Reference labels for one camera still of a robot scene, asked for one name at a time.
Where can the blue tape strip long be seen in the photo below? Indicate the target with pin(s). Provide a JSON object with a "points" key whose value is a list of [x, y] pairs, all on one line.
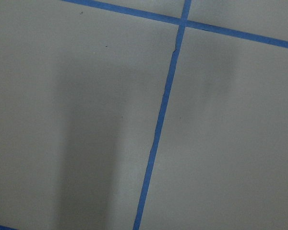
{"points": [[161, 117]]}

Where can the blue tape cross strip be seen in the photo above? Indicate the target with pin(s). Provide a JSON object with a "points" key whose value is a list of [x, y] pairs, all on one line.
{"points": [[183, 22]]}

